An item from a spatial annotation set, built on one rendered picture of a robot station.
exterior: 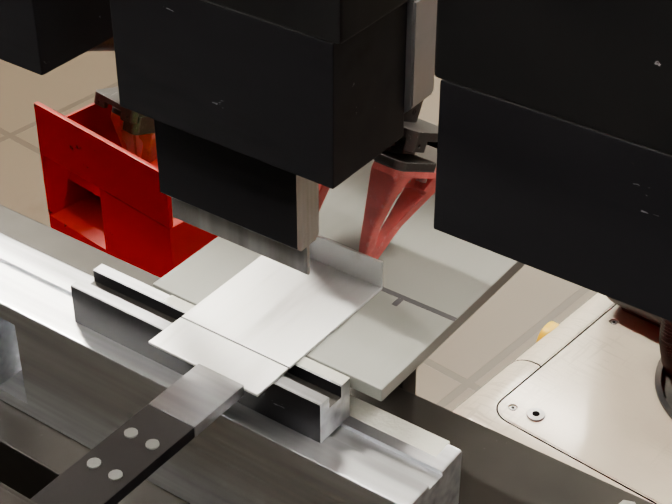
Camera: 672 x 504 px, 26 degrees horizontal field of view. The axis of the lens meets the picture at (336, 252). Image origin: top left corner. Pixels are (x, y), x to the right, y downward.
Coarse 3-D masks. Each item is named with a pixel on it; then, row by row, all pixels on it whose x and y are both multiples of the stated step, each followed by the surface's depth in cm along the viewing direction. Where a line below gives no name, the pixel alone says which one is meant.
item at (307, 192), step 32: (160, 128) 82; (160, 160) 83; (192, 160) 82; (224, 160) 80; (256, 160) 78; (192, 192) 83; (224, 192) 81; (256, 192) 80; (288, 192) 78; (192, 224) 86; (224, 224) 84; (256, 224) 81; (288, 224) 79; (288, 256) 82
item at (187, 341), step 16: (176, 320) 91; (160, 336) 89; (176, 336) 89; (192, 336) 89; (208, 336) 89; (176, 352) 88; (192, 352) 88; (208, 352) 88; (224, 352) 88; (240, 352) 88; (224, 368) 87; (240, 368) 87; (256, 368) 87; (272, 368) 87; (256, 384) 86
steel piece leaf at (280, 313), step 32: (320, 256) 95; (352, 256) 94; (224, 288) 93; (256, 288) 93; (288, 288) 93; (320, 288) 93; (352, 288) 93; (192, 320) 91; (224, 320) 91; (256, 320) 91; (288, 320) 91; (320, 320) 91; (256, 352) 88; (288, 352) 88
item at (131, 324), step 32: (96, 288) 94; (128, 288) 94; (96, 320) 94; (128, 320) 92; (160, 320) 91; (160, 352) 92; (288, 384) 86; (320, 384) 87; (288, 416) 87; (320, 416) 85
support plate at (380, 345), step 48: (336, 192) 103; (336, 240) 98; (432, 240) 98; (192, 288) 94; (432, 288) 94; (480, 288) 94; (336, 336) 90; (384, 336) 90; (432, 336) 90; (384, 384) 86
